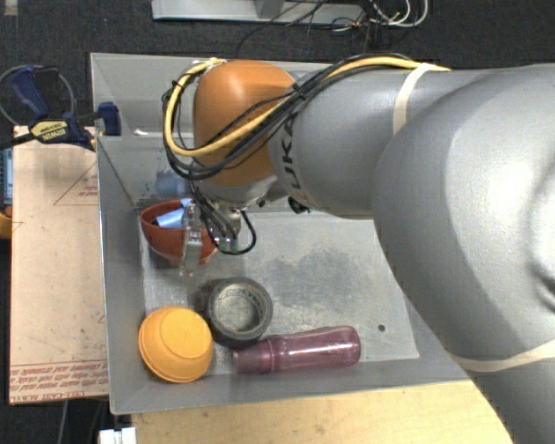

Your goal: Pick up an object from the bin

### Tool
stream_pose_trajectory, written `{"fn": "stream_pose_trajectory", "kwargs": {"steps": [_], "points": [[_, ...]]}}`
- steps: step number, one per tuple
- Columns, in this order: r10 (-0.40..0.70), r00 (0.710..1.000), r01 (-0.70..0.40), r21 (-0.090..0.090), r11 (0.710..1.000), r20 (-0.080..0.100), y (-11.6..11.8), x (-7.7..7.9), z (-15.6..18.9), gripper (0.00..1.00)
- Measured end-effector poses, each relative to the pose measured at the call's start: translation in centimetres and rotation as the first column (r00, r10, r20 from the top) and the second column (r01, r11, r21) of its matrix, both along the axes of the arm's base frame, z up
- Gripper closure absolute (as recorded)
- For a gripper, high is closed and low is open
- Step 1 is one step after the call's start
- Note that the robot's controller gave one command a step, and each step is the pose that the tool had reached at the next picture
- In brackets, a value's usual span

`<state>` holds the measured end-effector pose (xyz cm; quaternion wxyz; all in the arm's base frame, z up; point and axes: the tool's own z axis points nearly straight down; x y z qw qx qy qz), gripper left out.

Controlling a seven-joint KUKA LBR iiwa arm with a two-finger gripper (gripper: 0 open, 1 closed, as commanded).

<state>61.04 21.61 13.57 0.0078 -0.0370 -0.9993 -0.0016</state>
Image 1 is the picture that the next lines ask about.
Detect brown cardboard board, red print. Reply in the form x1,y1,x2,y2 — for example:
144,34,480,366
8,125,110,406

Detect grey tape roll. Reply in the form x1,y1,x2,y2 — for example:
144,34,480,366
205,276,275,348

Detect black cylinder on white bracket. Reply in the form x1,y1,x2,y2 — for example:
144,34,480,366
286,195,312,216

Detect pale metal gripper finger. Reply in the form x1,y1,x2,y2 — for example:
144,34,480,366
182,200,200,231
179,228,204,278

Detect orange bowl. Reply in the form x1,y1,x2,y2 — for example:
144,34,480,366
137,306,216,385

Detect light blue plastic object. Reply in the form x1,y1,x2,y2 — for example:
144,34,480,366
151,197,193,230

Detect red-brown bowl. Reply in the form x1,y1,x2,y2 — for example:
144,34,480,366
140,199,219,268

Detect purple clear plastic bottle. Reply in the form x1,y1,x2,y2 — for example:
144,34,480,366
231,325,363,375

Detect grey metal bin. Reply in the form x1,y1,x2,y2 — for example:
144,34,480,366
90,52,473,416

